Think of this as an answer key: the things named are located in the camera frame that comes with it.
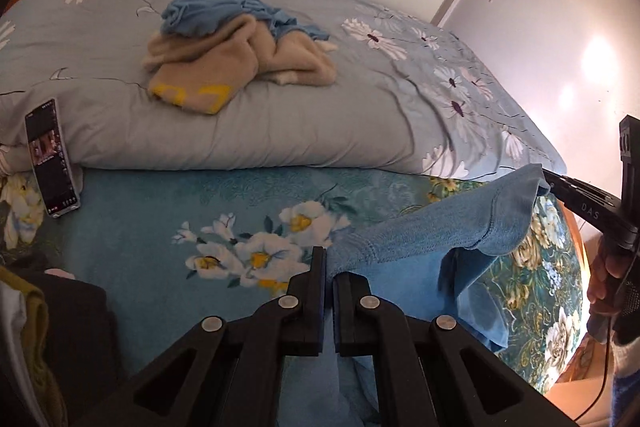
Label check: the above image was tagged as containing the black cable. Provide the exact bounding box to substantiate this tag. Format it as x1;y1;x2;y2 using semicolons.
569;321;616;425

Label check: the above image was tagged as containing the grey floral duvet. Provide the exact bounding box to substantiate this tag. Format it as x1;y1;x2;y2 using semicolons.
1;0;565;180

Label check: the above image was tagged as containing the teal floral bed blanket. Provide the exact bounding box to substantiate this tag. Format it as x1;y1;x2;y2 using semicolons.
0;166;586;396

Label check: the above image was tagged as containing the white yellow folded garment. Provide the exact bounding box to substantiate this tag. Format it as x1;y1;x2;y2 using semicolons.
1;268;68;426

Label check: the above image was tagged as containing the black smartphone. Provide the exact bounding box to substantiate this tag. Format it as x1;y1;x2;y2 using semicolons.
24;98;80;219

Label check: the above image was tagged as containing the right hand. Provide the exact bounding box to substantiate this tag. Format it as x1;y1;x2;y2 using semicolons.
587;235;631;317

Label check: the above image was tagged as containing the light blue sweater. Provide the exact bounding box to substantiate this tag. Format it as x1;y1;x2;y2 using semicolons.
277;165;549;426

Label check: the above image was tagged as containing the blue knit garment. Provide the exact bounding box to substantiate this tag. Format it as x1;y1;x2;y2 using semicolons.
160;0;330;41

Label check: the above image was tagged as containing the black folded garment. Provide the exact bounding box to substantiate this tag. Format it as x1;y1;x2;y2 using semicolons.
1;267;125;426

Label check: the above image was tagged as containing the beige fleece garment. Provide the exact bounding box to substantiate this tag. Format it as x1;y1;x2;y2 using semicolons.
143;15;337;115

